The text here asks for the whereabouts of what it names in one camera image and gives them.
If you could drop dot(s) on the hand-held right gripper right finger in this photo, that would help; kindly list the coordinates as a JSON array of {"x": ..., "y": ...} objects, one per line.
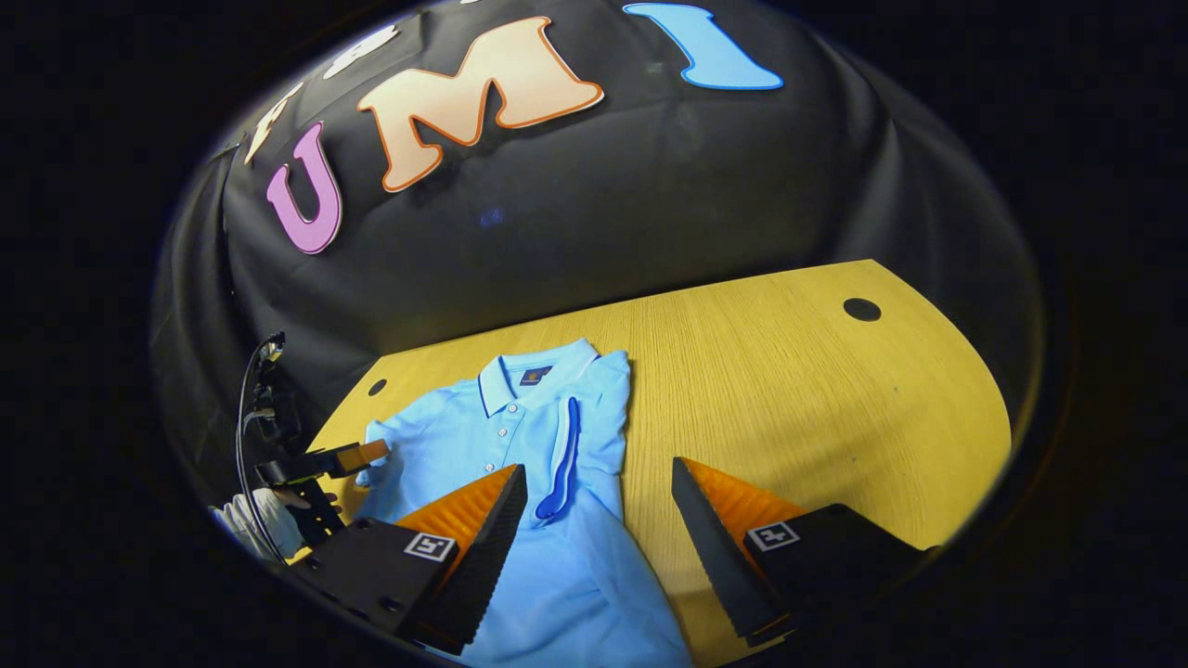
[{"x": 719, "y": 566}]

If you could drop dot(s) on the light blue T-shirt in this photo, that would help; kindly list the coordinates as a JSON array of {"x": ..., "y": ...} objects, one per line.
[{"x": 575, "y": 575}]

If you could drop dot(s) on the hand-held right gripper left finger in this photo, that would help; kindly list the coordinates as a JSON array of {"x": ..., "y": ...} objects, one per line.
[{"x": 483, "y": 575}]

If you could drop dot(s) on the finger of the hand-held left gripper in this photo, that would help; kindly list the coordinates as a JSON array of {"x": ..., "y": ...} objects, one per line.
[{"x": 320, "y": 461}]

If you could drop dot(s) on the black backdrop cloth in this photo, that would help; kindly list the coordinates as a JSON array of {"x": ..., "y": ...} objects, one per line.
[{"x": 650, "y": 204}]

